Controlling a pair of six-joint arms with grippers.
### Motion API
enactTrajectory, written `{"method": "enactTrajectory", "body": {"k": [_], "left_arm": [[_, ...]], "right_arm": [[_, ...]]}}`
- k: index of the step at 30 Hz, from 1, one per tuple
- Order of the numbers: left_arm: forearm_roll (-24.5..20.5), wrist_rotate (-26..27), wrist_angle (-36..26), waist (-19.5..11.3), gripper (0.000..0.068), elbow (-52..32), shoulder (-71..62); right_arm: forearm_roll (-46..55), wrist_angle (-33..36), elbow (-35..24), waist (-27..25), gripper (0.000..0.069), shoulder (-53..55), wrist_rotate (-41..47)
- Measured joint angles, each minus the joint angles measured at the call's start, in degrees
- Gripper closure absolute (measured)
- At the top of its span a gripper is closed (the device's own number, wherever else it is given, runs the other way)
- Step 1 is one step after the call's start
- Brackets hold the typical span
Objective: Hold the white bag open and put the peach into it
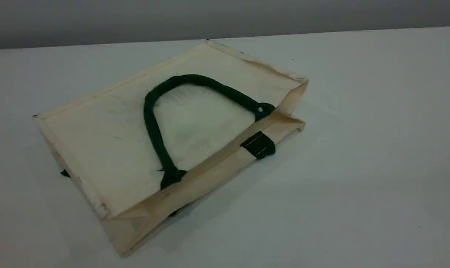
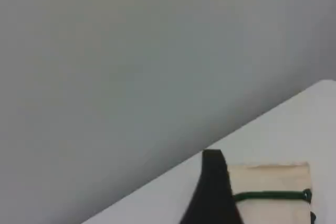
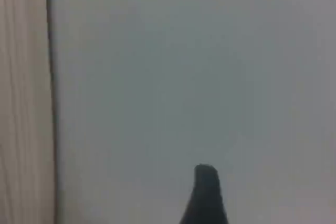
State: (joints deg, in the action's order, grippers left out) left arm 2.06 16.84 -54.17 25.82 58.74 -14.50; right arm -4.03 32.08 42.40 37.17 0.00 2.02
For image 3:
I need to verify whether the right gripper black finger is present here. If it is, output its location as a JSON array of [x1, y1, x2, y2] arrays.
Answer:
[[180, 163, 229, 224]]

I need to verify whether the white handbag with green handles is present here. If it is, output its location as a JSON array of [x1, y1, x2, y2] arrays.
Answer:
[[0, 0, 57, 224]]

